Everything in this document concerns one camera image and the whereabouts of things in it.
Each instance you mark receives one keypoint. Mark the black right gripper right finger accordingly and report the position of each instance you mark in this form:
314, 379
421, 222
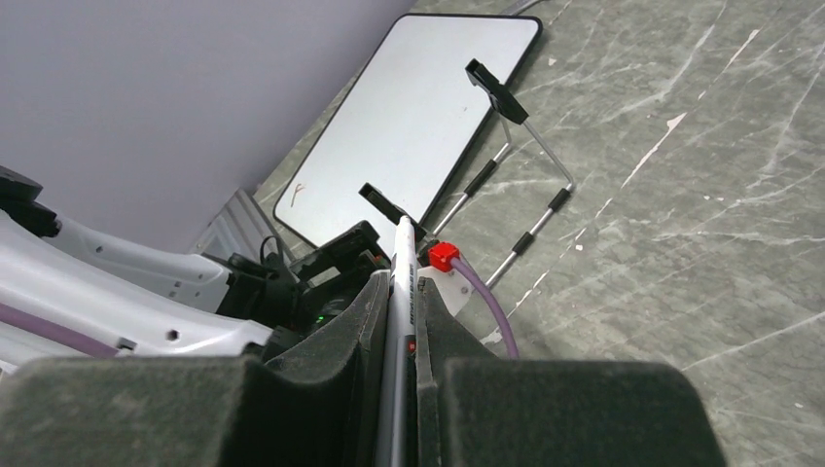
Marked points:
477, 409

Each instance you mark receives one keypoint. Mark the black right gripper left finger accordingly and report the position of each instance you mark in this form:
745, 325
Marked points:
313, 405

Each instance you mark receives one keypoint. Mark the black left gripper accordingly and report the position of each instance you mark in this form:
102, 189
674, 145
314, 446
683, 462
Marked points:
301, 295

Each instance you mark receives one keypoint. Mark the white marker pen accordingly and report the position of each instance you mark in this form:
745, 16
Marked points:
399, 351

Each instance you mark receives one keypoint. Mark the white framed whiteboard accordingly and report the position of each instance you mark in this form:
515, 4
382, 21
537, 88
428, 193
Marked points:
404, 125

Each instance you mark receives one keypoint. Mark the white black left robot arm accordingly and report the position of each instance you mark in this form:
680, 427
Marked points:
69, 291

